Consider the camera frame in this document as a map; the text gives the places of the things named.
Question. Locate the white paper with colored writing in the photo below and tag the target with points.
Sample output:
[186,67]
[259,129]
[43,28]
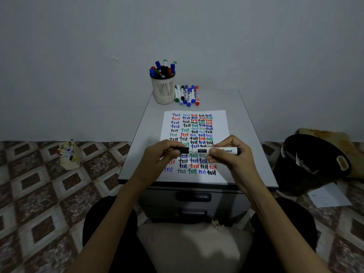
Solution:
[221,122]

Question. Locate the person's leg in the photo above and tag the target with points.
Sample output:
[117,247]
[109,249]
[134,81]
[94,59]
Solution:
[304,224]
[96,224]

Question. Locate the beige mesh cup black rim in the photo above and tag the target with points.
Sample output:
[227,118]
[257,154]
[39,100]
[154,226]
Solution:
[163,92]

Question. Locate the yellow floral cushion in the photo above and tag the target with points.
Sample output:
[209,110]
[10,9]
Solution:
[327,133]

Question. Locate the black marker cap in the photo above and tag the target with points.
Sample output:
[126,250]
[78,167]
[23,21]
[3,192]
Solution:
[182,150]

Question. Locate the person's right hand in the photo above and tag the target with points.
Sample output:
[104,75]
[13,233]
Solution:
[241,167]

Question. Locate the grey drawer cabinet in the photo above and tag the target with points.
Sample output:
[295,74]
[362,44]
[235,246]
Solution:
[230,204]

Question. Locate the person's left hand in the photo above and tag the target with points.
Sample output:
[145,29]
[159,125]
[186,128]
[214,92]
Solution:
[153,167]

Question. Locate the blue marker with red band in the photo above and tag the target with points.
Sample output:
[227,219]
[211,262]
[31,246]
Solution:
[158,65]

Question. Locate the white sheet with faint marks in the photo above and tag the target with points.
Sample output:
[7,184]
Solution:
[330,196]

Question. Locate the black capped blue label marker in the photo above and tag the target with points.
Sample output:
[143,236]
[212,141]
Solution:
[163,70]

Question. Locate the person's left leg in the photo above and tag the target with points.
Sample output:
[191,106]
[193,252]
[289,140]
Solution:
[96,224]

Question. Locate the blue capped white marker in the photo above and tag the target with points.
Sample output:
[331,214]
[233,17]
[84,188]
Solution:
[152,72]

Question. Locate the beige fuzzy cloth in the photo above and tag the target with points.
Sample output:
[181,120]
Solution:
[182,247]

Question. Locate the person's right forearm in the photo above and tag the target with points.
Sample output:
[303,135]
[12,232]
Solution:
[284,233]

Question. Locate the person's left forearm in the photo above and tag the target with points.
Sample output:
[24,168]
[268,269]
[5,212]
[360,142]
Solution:
[108,235]

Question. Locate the black capped script label marker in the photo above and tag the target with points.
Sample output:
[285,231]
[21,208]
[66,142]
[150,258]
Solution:
[202,150]

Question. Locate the black plastic bucket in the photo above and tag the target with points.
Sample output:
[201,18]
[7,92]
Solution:
[287,181]

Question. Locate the small cream box of pens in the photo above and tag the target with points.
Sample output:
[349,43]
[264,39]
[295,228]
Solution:
[69,164]

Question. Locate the row of colored markers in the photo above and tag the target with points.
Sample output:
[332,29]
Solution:
[186,96]

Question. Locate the person's right leg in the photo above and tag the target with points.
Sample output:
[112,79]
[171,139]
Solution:
[304,224]

